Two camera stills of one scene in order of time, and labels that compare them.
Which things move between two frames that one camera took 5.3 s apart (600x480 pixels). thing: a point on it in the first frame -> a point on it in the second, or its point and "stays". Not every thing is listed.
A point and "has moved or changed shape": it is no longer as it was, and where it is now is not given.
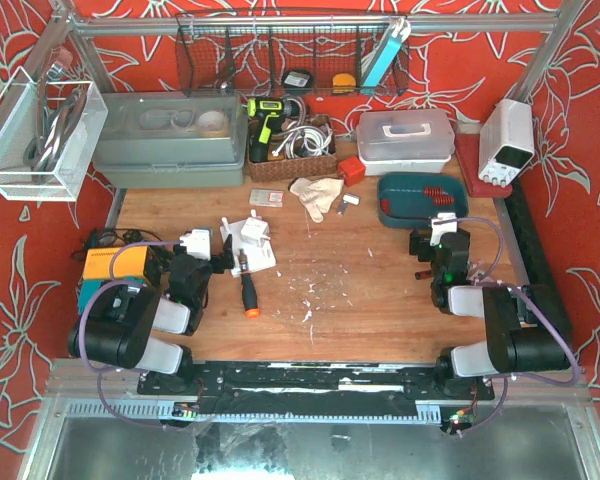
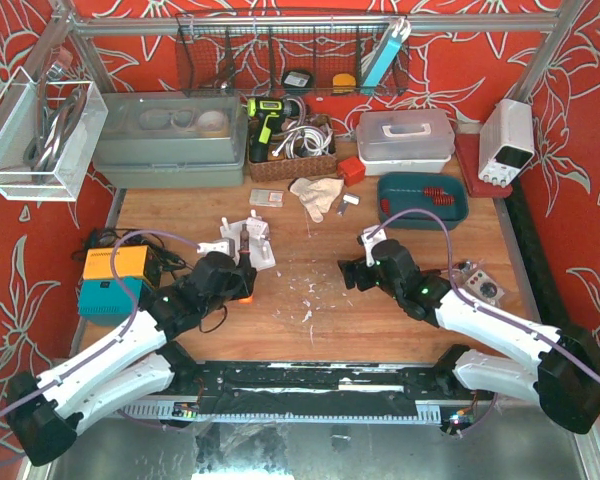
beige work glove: (316, 194) stays
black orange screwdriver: (249, 292) has moved or changed shape
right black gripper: (425, 248) -> (357, 275)
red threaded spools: (443, 201) stays
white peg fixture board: (258, 257) stays
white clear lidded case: (393, 142) stays
